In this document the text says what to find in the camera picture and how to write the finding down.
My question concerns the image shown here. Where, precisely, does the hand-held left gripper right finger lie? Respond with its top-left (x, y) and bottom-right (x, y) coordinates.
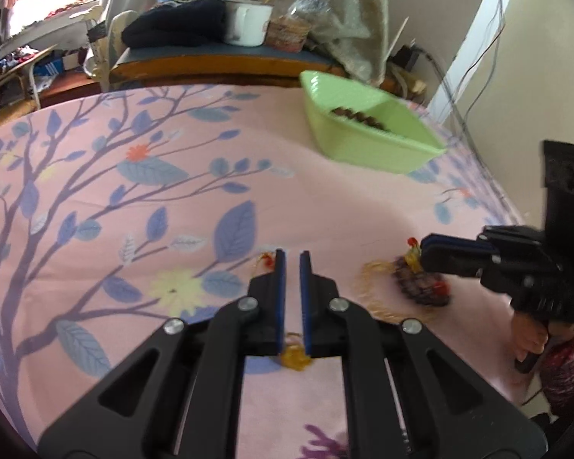
top-left (299, 250), bottom-right (548, 459)

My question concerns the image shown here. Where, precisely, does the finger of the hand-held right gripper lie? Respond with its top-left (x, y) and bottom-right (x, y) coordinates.
top-left (420, 233), bottom-right (497, 255)
top-left (420, 247), bottom-right (489, 279)

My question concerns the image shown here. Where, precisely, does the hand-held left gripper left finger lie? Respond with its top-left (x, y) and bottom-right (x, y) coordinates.
top-left (37, 249), bottom-right (287, 459)

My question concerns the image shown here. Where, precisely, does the multicolour crystal bead bracelet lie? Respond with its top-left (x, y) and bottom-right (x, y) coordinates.
top-left (392, 236), bottom-right (453, 308)

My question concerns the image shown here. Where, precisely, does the yellow bead bracelet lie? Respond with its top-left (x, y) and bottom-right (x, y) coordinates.
top-left (257, 252), bottom-right (313, 372)

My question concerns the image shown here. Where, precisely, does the green plastic tray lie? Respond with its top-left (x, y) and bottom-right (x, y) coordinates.
top-left (299, 70), bottom-right (447, 175)

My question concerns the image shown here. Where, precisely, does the large brown bead bracelet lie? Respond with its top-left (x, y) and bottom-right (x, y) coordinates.
top-left (329, 106), bottom-right (394, 133)

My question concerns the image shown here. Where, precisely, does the person's right forearm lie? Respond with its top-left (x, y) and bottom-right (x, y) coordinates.
top-left (540, 324), bottom-right (574, 422)

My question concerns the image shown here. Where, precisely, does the person's right hand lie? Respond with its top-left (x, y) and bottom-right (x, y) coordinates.
top-left (515, 317), bottom-right (550, 363)

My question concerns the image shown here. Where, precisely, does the pink printed tablecloth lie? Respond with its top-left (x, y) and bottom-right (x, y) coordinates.
top-left (0, 83), bottom-right (556, 459)

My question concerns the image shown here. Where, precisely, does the beige power strip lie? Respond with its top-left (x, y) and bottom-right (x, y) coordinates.
top-left (378, 75), bottom-right (427, 102)

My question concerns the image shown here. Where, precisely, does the black power adapter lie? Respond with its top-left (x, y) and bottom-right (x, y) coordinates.
top-left (392, 45), bottom-right (419, 70)

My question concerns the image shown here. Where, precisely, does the white router antenna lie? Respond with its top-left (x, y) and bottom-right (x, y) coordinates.
top-left (387, 16), bottom-right (409, 55)

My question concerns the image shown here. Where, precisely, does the grey-green floral cloth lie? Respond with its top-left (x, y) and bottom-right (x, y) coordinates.
top-left (311, 0), bottom-right (393, 82)

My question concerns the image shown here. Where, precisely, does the wicker basket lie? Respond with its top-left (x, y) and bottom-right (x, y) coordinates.
top-left (265, 15), bottom-right (311, 53)

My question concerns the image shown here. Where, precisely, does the clear plastic bag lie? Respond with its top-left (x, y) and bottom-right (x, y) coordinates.
top-left (287, 0), bottom-right (336, 34)

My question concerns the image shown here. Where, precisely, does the white enamel mug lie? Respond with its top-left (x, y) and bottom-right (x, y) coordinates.
top-left (225, 1), bottom-right (273, 47)

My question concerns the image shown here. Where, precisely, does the dark navy folded clothing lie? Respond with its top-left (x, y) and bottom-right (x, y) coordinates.
top-left (122, 0), bottom-right (228, 49)

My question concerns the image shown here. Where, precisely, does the white chair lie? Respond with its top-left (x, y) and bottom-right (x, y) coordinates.
top-left (86, 7), bottom-right (139, 91)

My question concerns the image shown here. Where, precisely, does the blue shoe box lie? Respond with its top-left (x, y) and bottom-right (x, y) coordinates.
top-left (33, 55), bottom-right (84, 77)

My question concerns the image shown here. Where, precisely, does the small folding table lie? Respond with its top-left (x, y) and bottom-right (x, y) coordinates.
top-left (0, 45), bottom-right (58, 112)

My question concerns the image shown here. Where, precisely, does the black cable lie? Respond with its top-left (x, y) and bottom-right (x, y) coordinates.
top-left (452, 0), bottom-right (522, 144)
top-left (423, 50), bottom-right (484, 163)

